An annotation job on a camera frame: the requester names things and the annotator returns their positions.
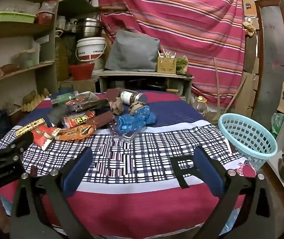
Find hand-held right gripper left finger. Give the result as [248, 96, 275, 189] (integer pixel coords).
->
[10, 147, 93, 239]

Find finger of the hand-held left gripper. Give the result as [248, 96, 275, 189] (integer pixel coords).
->
[0, 131, 34, 166]

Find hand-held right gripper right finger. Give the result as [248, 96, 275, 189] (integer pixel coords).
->
[194, 146, 275, 239]

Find orange snack packet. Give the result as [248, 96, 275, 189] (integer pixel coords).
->
[56, 125, 97, 141]

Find light blue plastic basket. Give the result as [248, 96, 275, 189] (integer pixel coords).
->
[218, 113, 278, 171]

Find clear plastic snack packet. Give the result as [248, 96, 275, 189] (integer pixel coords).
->
[108, 122, 138, 142]

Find blue plastic bag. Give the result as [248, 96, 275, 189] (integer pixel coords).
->
[117, 105, 157, 136]

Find brown paper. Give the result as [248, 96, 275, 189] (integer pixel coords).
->
[128, 102, 145, 114]
[110, 97, 124, 115]

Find gold black wrapper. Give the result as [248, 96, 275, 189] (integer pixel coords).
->
[15, 119, 45, 137]

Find red white snack packet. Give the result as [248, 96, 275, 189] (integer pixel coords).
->
[31, 126, 61, 151]

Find yellow egg carton tray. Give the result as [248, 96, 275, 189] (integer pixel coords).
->
[20, 90, 51, 112]

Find green plastic bottle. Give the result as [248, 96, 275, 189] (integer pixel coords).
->
[51, 92, 79, 105]

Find white cabinet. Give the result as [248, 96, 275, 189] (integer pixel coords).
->
[265, 78, 284, 205]

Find oil bottle yellow cap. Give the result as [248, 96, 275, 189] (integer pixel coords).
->
[193, 96, 208, 117]

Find dark snack packet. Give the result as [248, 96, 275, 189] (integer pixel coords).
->
[66, 99, 108, 112]

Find printed plaid blanket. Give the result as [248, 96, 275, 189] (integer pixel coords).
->
[0, 90, 257, 237]

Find wooden stick red grip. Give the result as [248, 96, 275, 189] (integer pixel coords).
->
[224, 75, 247, 114]

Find green plastic bag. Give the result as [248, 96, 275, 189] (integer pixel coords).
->
[271, 113, 284, 139]

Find red plastic basin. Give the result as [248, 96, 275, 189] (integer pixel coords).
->
[69, 63, 95, 80]

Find large yellow oil jug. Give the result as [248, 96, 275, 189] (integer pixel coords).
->
[54, 30, 69, 81]

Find glass jar white label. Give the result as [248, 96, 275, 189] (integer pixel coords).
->
[119, 90, 147, 106]

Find flattened cardboard sheets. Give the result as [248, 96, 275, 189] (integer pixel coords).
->
[242, 37, 260, 118]

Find green leafy vegetables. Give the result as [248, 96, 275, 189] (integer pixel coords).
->
[176, 56, 189, 74]

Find wooden shelf unit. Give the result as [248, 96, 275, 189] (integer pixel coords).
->
[0, 0, 99, 111]

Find white plastic bucket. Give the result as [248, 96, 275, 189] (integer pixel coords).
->
[75, 37, 107, 63]

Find wooden utensil holder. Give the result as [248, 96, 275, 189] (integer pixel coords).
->
[157, 56, 177, 74]

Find low wooden rack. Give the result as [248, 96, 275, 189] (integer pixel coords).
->
[96, 70, 195, 98]

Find red plastic container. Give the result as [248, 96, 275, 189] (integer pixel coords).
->
[36, 11, 55, 25]

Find green plastic tray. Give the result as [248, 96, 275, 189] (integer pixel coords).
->
[0, 12, 36, 22]

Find large steel stockpot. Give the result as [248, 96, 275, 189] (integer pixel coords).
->
[76, 18, 103, 39]

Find grey metal door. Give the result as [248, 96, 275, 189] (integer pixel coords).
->
[254, 0, 284, 120]

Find grey cushion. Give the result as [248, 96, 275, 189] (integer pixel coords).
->
[105, 30, 160, 71]

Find striped red cloth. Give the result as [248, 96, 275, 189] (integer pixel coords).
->
[98, 0, 246, 105]

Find wooden pole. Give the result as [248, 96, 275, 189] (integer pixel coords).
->
[98, 5, 128, 13]

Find black wok wooden handle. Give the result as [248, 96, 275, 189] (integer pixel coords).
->
[147, 81, 183, 92]

